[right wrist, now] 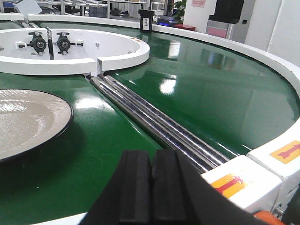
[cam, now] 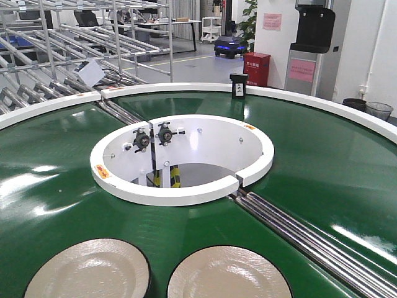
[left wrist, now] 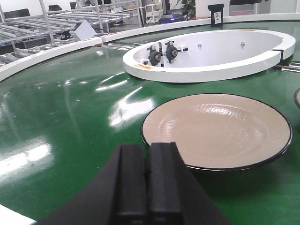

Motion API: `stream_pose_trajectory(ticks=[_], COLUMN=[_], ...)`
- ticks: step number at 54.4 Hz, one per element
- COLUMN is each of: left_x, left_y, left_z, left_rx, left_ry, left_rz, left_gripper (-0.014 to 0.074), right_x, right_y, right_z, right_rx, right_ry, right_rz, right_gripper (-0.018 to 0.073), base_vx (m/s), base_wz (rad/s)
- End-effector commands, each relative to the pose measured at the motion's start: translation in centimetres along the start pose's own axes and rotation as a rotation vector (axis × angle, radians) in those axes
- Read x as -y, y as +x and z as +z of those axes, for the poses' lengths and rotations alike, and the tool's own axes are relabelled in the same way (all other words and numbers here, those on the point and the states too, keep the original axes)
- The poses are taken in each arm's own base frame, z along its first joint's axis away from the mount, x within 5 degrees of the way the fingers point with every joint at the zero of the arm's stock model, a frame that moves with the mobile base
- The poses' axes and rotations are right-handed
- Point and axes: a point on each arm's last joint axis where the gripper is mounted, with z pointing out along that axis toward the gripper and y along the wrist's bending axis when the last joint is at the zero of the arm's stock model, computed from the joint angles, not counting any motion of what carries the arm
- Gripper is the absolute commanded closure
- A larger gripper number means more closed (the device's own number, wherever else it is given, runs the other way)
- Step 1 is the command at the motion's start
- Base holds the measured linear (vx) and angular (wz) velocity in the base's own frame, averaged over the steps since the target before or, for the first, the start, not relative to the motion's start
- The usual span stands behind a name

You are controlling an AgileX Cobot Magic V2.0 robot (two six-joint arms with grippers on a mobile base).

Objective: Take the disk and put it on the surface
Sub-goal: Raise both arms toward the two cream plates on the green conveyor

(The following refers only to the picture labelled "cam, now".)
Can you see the steel roller strip front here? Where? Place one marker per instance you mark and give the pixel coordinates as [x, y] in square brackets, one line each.
[350, 271]

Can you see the black wall dispenser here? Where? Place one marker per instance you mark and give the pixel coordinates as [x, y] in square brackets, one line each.
[315, 28]

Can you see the metal roller rack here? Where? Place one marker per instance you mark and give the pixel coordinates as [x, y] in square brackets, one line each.
[43, 41]

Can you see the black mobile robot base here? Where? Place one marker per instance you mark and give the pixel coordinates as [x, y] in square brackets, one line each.
[228, 42]

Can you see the small white box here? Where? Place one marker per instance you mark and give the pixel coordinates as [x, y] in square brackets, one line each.
[89, 72]

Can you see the mesh waste basket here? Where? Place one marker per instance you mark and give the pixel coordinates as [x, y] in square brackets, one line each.
[379, 110]

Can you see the beige black-rimmed plate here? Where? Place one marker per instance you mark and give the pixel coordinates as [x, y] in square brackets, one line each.
[103, 267]
[227, 271]

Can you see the pink wall notice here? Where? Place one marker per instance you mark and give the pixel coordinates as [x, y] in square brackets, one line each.
[272, 21]

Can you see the white rolling cart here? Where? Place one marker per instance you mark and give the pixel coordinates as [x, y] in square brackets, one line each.
[211, 28]

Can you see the white outer conveyor rim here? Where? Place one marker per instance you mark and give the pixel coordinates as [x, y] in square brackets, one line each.
[377, 125]

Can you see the steel roller strip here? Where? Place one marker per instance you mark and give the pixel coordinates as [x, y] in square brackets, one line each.
[350, 271]
[118, 112]

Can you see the black sensor box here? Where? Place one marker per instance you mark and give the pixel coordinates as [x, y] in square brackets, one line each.
[239, 82]

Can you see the black waste bin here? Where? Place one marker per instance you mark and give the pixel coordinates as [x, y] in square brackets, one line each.
[355, 103]

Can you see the red fire cabinet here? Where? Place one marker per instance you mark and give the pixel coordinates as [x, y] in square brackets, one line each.
[256, 65]

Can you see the steel roller strip rear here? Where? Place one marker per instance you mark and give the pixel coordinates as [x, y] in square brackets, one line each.
[118, 112]

